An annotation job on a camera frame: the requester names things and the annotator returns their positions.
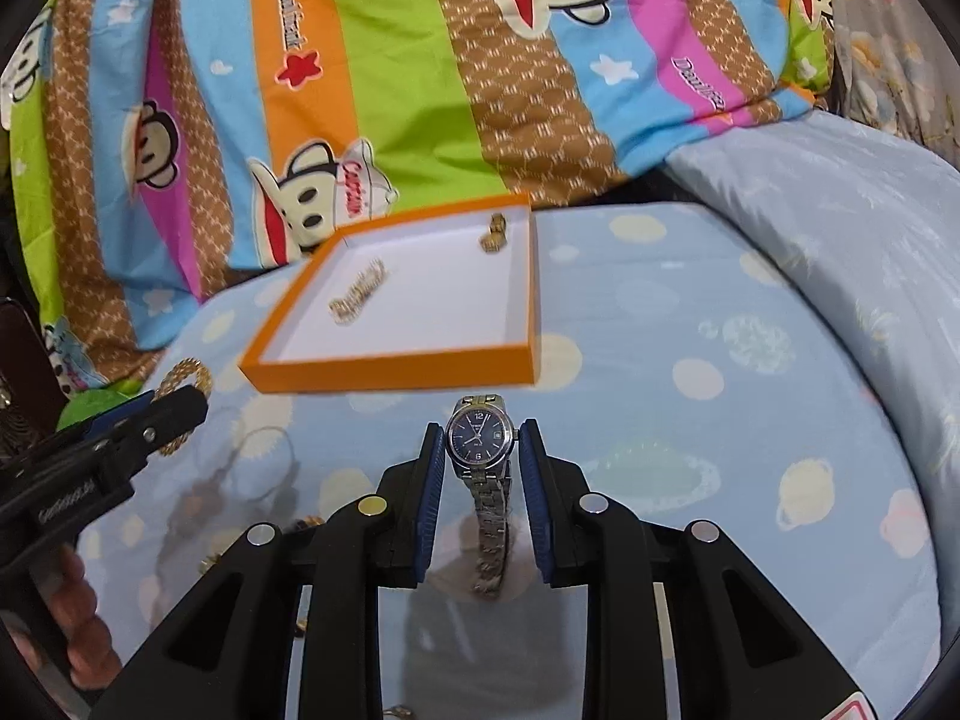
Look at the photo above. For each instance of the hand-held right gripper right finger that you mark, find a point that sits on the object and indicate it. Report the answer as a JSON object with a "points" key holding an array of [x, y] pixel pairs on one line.
{"points": [[536, 502]]}

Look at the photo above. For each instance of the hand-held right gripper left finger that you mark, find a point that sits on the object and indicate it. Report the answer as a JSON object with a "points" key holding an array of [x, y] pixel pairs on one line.
{"points": [[427, 502]]}

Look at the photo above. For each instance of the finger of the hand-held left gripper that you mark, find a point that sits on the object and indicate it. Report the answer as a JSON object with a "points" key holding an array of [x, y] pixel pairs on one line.
{"points": [[180, 412], [120, 416]]}

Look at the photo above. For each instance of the gold braided bangle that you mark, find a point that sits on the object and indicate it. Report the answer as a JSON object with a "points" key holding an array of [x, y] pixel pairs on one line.
{"points": [[184, 375]]}

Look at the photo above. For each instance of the silver wristwatch with dark dial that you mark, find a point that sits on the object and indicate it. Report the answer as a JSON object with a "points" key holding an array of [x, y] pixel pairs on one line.
{"points": [[480, 435]]}

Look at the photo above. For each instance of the orange shallow cardboard box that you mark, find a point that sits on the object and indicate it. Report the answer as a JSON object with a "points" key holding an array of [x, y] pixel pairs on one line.
{"points": [[390, 371]]}

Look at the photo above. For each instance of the person's left hand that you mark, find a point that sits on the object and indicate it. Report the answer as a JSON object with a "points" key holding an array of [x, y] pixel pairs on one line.
{"points": [[82, 615]]}

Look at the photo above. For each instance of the light blue polka-dot blanket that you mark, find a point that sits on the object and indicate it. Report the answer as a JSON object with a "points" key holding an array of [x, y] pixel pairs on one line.
{"points": [[637, 352]]}

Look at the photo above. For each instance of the small gold wristwatch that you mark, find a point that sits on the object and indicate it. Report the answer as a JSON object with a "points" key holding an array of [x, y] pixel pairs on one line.
{"points": [[495, 232]]}

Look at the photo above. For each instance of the striped cartoon monkey blanket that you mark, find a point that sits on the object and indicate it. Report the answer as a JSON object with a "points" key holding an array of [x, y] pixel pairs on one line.
{"points": [[390, 90]]}

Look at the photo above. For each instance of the pale blue floral quilt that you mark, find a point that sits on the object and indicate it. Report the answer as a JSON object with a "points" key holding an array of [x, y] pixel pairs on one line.
{"points": [[825, 202]]}

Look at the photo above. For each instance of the grey floral cloth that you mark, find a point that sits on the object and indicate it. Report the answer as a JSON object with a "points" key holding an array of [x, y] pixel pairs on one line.
{"points": [[885, 52]]}

